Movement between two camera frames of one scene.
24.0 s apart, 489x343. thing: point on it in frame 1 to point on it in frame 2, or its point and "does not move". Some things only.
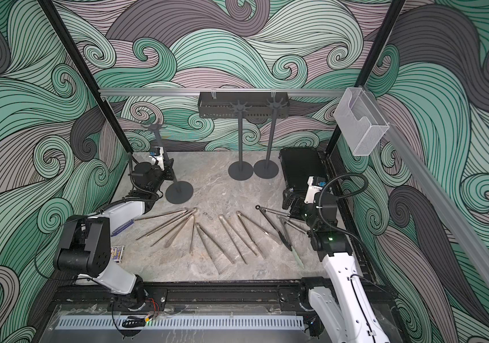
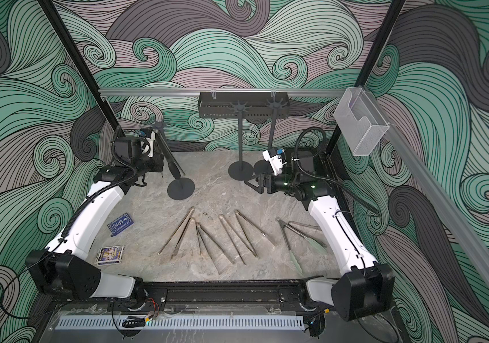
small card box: x=116 y=253 does not move
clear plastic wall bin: x=360 y=122 does not move
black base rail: x=189 y=301 does not move
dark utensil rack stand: x=240 y=171 does not move
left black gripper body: x=161 y=177 to x=149 y=165
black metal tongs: x=264 y=209 to x=173 y=164
